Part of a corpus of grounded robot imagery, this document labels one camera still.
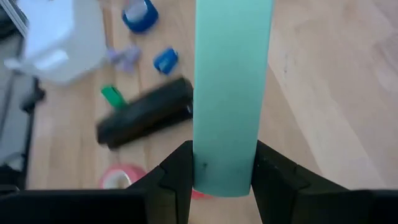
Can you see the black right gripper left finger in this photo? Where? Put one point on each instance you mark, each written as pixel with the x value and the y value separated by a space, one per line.
pixel 169 193

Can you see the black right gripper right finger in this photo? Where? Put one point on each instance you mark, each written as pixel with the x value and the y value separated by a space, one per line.
pixel 289 196

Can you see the red tape roll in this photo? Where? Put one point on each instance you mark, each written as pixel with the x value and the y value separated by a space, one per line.
pixel 199 195

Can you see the pink tape roll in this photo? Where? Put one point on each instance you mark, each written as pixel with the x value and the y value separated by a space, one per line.
pixel 136 171

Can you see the black stapler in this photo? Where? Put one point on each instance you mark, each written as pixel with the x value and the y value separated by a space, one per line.
pixel 146 113

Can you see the green mini stapler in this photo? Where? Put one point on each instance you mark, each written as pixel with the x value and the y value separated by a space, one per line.
pixel 113 96

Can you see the mint green stapler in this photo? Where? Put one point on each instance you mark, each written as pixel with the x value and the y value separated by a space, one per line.
pixel 231 93

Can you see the blue mini stapler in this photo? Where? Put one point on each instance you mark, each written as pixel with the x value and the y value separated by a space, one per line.
pixel 165 60

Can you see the lilac staple remover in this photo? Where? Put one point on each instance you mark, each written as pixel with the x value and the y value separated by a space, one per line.
pixel 124 57

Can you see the dark blue tape roll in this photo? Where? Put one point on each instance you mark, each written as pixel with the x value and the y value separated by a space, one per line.
pixel 141 23

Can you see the white plastic bin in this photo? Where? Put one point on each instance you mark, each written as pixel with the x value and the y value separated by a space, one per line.
pixel 62 37

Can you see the aluminium profile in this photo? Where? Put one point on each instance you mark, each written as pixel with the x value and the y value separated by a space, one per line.
pixel 15 15

